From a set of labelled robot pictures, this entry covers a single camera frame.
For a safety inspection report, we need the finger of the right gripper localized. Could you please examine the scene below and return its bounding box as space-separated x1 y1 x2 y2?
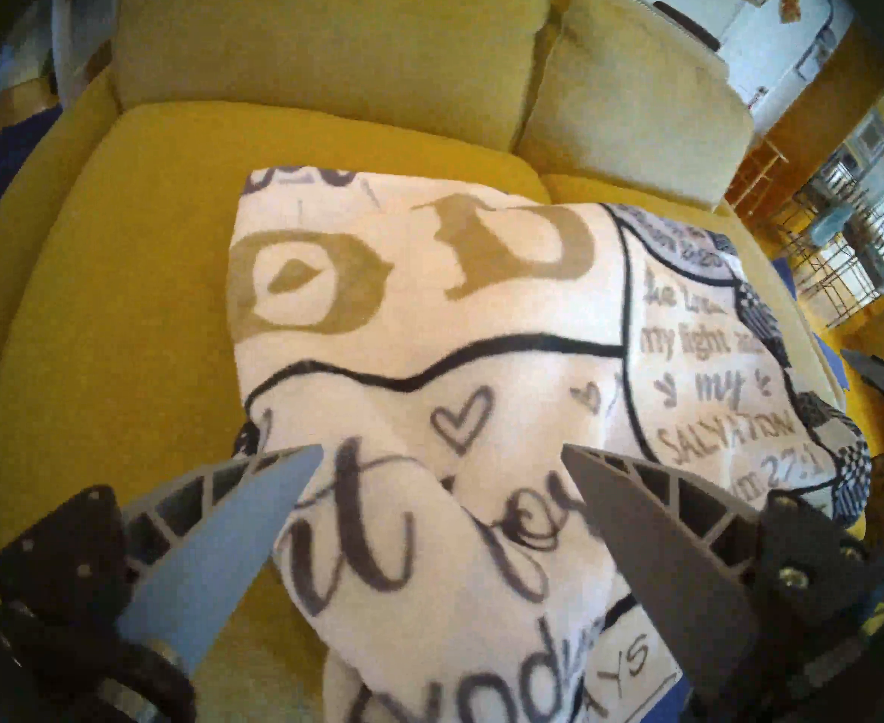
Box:
841 349 884 410

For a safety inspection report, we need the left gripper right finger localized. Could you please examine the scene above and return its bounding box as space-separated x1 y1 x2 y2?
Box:
561 443 884 718

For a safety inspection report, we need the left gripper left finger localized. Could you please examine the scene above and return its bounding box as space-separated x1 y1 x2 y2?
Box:
0 443 326 700

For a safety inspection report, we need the white printed fleece blanket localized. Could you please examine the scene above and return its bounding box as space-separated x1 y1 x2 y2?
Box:
227 168 872 723

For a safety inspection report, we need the black metal rack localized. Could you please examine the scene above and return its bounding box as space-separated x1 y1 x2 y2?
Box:
777 157 884 331

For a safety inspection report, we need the teal hanging cloth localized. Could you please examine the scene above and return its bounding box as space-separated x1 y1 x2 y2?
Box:
811 206 857 244

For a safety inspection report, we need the wooden stool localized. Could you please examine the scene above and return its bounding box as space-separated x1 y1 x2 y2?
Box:
728 138 789 218

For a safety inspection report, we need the white panel door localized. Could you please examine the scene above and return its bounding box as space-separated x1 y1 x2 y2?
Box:
717 0 853 135

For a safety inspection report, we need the yellow sofa back cushion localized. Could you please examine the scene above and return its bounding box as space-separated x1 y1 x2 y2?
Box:
114 0 552 151
517 0 755 210

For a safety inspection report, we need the yellow fabric sofa frame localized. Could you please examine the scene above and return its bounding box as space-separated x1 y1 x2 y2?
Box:
0 0 759 338

